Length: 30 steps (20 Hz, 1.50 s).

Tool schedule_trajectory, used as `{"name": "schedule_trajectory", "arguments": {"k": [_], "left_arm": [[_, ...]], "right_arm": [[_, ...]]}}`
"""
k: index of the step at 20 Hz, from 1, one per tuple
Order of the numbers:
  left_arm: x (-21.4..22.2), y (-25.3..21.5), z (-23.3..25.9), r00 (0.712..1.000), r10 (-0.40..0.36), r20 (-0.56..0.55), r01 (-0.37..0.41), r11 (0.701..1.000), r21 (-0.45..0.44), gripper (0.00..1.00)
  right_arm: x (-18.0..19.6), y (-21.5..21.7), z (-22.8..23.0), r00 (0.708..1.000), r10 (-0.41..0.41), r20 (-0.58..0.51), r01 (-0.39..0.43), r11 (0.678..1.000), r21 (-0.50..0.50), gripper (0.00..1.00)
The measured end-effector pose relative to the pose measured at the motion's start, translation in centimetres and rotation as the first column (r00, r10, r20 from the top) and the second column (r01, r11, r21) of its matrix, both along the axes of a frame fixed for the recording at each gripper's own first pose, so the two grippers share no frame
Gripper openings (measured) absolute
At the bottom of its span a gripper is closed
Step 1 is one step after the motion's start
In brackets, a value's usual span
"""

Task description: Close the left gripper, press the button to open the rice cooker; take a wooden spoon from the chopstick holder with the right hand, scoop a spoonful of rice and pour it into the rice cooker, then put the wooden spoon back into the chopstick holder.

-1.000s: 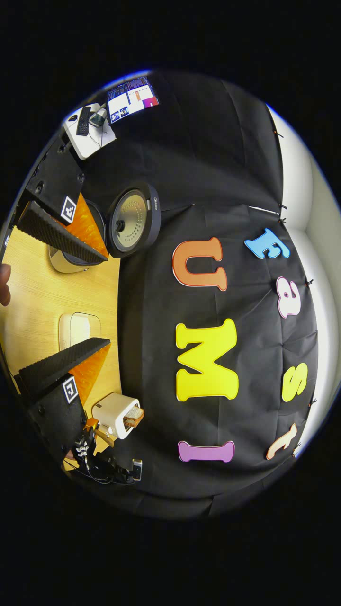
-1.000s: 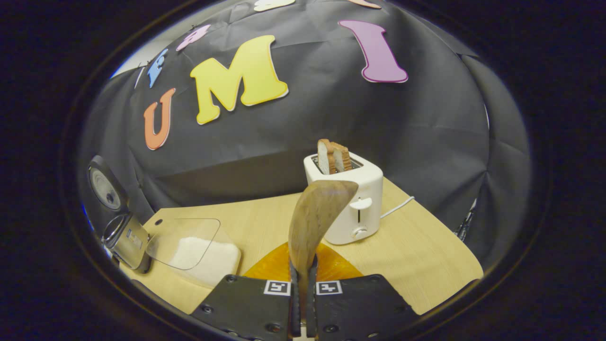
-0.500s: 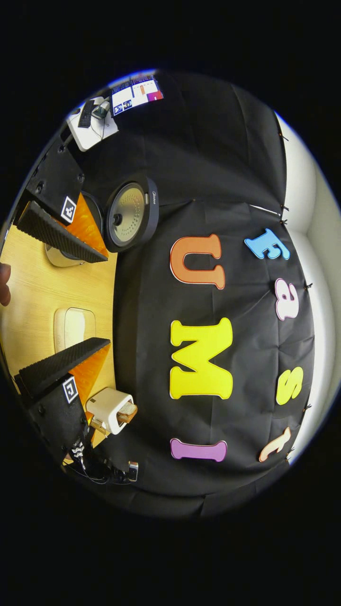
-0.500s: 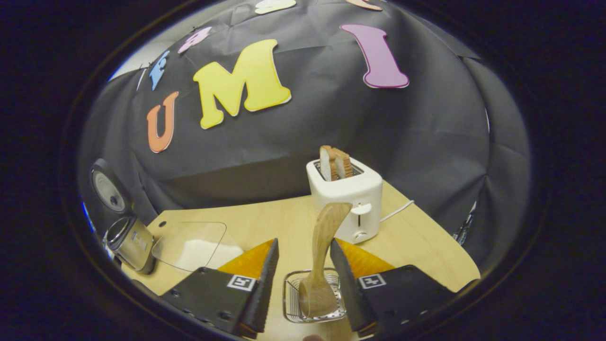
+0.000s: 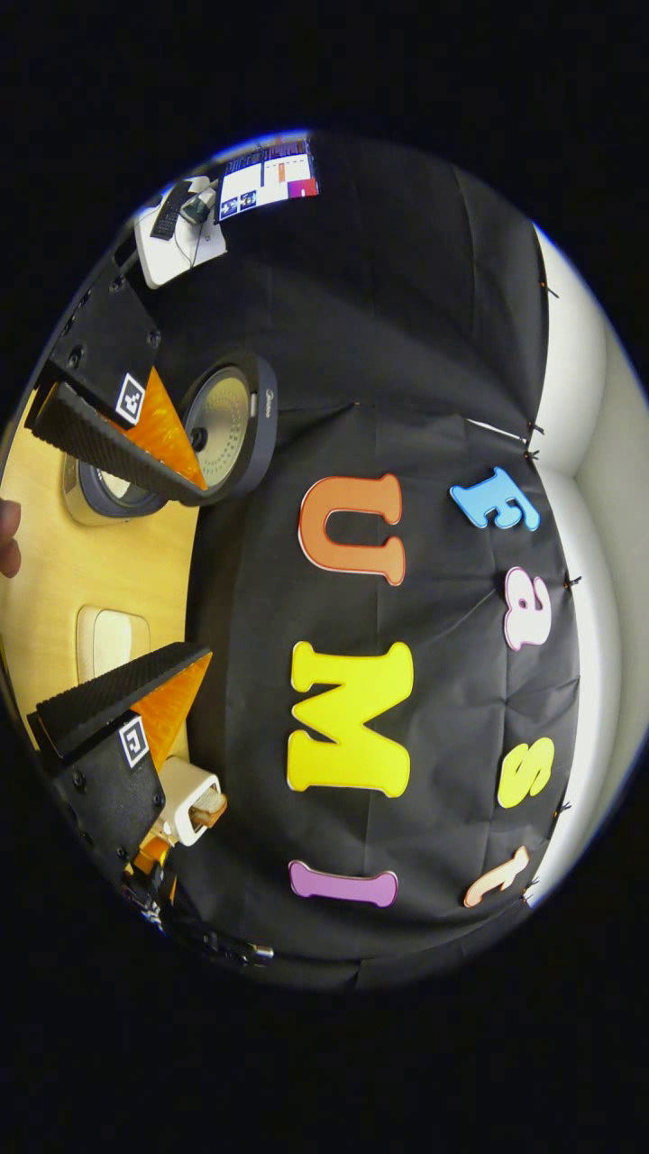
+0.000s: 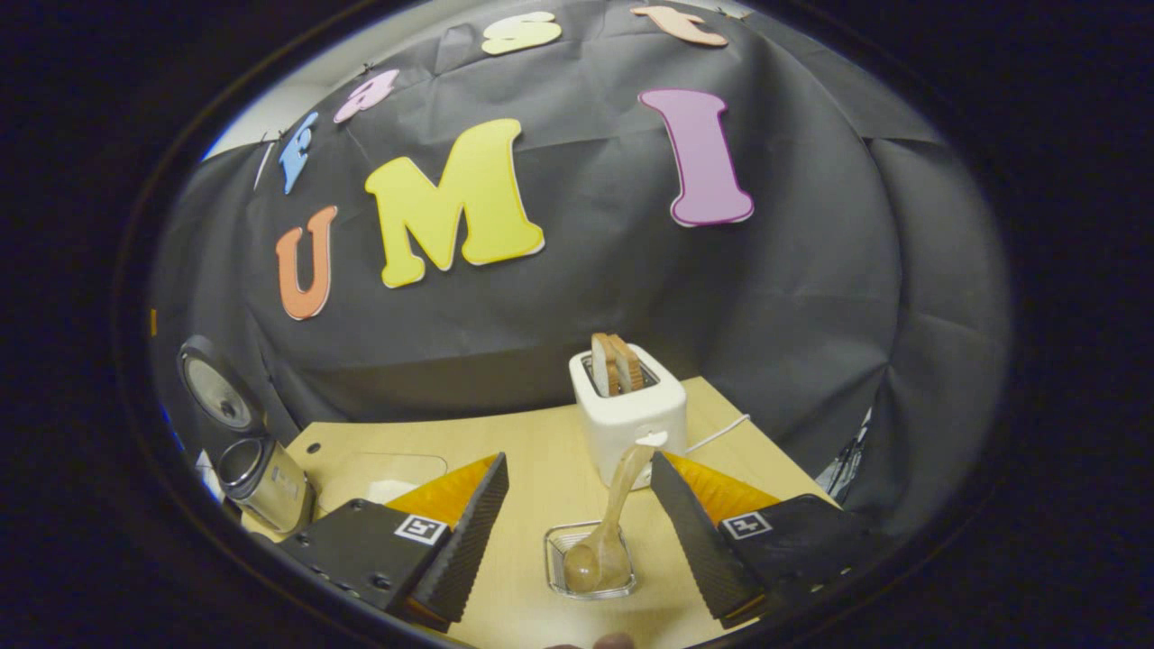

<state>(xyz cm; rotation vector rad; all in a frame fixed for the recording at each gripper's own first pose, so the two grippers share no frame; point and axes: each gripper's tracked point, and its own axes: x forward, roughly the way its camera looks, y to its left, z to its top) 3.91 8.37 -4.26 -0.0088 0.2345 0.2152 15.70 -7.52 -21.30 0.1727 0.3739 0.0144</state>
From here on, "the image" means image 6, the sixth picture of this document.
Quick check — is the wooden spoon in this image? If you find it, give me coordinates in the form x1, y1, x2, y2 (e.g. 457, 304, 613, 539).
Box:
563, 443, 657, 594

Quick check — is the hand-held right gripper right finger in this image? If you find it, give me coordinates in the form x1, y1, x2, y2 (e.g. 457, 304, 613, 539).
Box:
650, 450, 890, 630

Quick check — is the clear plastic rice box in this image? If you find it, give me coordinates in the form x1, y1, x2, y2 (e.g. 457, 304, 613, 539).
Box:
316, 451, 449, 516

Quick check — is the grey rice cooker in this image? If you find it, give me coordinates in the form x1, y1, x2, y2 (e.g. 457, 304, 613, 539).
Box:
176, 334, 318, 539

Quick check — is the brown bread slice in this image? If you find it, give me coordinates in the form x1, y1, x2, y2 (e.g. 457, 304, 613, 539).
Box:
609, 335, 646, 394
591, 333, 623, 398

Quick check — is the clear chopstick holder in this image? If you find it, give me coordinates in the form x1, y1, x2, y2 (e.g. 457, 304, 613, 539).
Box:
544, 521, 637, 601

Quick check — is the white toaster cable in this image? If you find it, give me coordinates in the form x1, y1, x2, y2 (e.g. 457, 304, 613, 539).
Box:
683, 413, 752, 456

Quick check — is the white toaster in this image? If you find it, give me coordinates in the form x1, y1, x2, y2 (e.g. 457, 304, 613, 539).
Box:
568, 343, 689, 492

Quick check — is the black backdrop cloth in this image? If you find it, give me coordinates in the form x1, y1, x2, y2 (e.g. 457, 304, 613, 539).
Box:
149, 0, 1015, 542

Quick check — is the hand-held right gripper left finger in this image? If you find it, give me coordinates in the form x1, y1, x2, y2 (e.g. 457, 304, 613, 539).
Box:
279, 452, 511, 633

